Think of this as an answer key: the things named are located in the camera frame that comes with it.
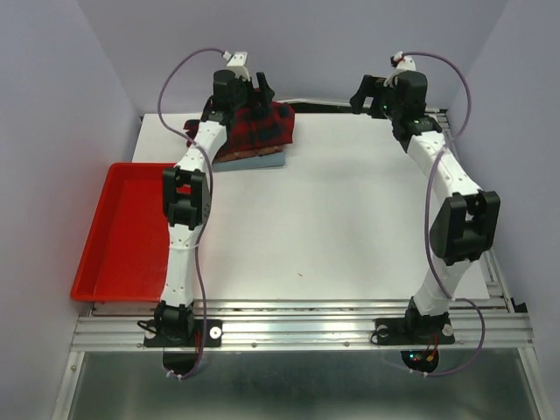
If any red cream plaid skirt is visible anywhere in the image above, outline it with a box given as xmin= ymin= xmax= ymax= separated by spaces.
xmin=213 ymin=145 xmax=284 ymax=163

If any red navy plaid skirt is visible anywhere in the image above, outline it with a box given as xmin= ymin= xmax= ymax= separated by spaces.
xmin=182 ymin=98 xmax=297 ymax=157

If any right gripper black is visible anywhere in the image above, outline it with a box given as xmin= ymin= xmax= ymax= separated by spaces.
xmin=349 ymin=73 xmax=403 ymax=122

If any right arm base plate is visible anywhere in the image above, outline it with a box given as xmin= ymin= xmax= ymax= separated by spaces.
xmin=370 ymin=318 xmax=456 ymax=347

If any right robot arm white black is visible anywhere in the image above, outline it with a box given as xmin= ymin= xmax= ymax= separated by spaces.
xmin=349 ymin=70 xmax=501 ymax=346

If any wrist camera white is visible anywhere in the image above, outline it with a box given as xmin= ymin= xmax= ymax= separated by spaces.
xmin=383 ymin=52 xmax=417 ymax=87
xmin=224 ymin=52 xmax=251 ymax=81

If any aluminium frame rail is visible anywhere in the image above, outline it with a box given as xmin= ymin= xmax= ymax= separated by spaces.
xmin=52 ymin=294 xmax=556 ymax=419

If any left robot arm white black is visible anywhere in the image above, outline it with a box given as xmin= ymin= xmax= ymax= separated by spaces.
xmin=154 ymin=70 xmax=275 ymax=345

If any light blue denim skirt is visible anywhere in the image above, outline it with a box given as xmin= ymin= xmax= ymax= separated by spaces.
xmin=213 ymin=151 xmax=286 ymax=172

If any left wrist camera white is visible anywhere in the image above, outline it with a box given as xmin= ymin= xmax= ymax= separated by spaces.
xmin=224 ymin=52 xmax=251 ymax=81

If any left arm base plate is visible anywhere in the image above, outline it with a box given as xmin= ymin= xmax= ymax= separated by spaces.
xmin=136 ymin=318 xmax=222 ymax=349

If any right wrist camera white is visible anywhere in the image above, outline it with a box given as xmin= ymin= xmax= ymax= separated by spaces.
xmin=383 ymin=52 xmax=417 ymax=87

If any red plastic bin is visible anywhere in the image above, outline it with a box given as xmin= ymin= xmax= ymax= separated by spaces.
xmin=70 ymin=163 xmax=169 ymax=303

